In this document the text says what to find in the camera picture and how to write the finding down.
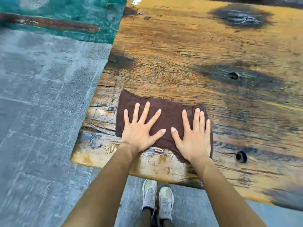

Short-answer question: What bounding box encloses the person's right hand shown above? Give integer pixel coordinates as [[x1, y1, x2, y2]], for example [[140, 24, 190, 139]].
[[170, 108, 211, 163]]

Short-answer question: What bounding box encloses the person's left hand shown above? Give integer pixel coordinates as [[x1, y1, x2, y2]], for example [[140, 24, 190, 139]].
[[121, 102, 166, 154]]

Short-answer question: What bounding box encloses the brown cleaning cloth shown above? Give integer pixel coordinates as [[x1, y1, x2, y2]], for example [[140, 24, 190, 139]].
[[115, 89, 214, 164]]

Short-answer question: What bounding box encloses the person's left forearm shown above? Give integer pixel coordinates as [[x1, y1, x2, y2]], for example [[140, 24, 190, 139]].
[[62, 142, 140, 227]]

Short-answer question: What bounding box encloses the person's right forearm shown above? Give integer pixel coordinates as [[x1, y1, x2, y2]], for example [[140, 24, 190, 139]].
[[189, 156, 267, 227]]

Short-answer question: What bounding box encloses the person's left white sneaker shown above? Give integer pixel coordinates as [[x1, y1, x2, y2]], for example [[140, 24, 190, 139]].
[[142, 179, 158, 210]]

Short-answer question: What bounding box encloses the person's white sneaker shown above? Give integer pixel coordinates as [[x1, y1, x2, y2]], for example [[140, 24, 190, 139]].
[[158, 186, 175, 221], [142, 179, 158, 210]]

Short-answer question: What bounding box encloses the person's right white sneaker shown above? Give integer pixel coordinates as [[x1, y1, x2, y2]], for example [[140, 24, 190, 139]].
[[158, 186, 175, 221]]

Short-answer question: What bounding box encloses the person's left leg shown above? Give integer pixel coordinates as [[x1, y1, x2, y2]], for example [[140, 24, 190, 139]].
[[135, 207, 154, 227]]

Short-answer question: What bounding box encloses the person's leg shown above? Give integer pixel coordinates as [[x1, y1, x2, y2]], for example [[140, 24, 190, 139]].
[[159, 218, 175, 227], [135, 207, 154, 227]]

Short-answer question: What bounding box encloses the person's right leg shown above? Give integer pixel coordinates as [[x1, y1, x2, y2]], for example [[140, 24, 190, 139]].
[[159, 218, 175, 227]]

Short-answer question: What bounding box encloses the rusty brown metal bar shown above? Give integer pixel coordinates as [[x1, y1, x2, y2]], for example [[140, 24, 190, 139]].
[[0, 12, 101, 34]]

